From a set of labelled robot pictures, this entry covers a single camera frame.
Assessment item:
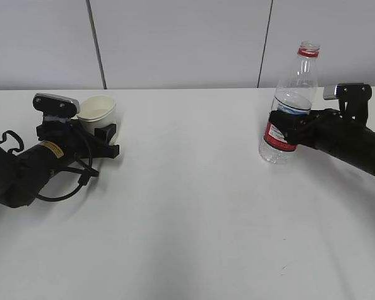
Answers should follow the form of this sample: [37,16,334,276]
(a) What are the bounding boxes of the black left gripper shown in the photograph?
[36,120,120,163]

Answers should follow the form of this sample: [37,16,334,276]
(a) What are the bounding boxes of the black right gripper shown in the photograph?
[268,110,372,156]

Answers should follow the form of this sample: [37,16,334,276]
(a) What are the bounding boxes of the white paper cup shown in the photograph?
[77,95,117,135]

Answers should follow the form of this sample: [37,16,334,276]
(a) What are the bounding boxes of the clear plastic water bottle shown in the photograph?
[259,41,320,164]

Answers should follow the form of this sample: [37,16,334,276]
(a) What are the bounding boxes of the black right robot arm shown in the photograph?
[269,109,375,177]

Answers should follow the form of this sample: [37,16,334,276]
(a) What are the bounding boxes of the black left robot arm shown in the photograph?
[0,119,119,208]

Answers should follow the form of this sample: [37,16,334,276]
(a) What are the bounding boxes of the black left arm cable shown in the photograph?
[0,126,100,203]

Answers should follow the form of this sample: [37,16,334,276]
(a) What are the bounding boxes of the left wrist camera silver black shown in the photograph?
[32,93,80,123]

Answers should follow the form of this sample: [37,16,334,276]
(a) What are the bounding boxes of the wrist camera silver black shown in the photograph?
[32,93,80,123]
[323,82,373,126]

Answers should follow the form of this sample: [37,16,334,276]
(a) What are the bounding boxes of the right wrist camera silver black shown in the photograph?
[323,82,373,126]

